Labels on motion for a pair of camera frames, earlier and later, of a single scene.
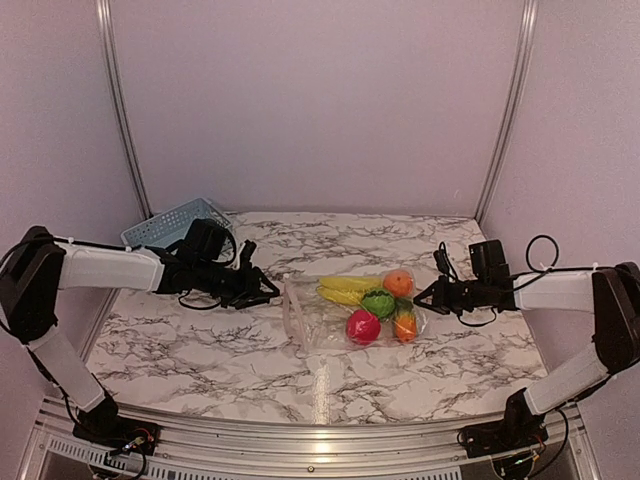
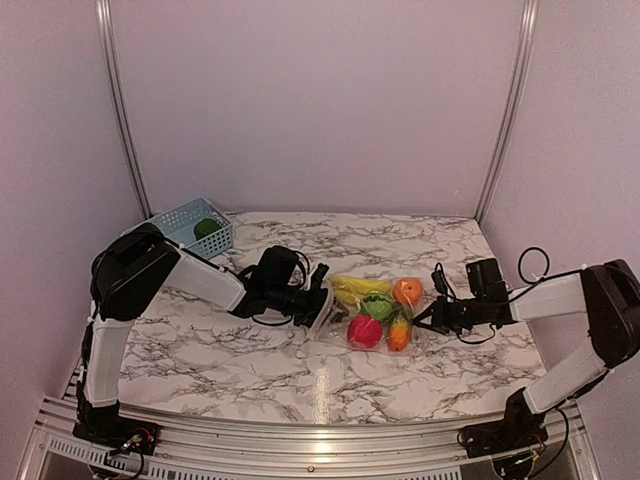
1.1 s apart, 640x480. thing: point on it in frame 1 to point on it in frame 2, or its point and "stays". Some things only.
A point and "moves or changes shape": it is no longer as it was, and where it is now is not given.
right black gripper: x=439 y=289 to x=440 y=318
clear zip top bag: x=339 y=311 moves or changes shape
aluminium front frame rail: x=212 y=448 stays
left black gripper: x=248 y=287 to x=316 y=303
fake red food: x=362 y=327 stays
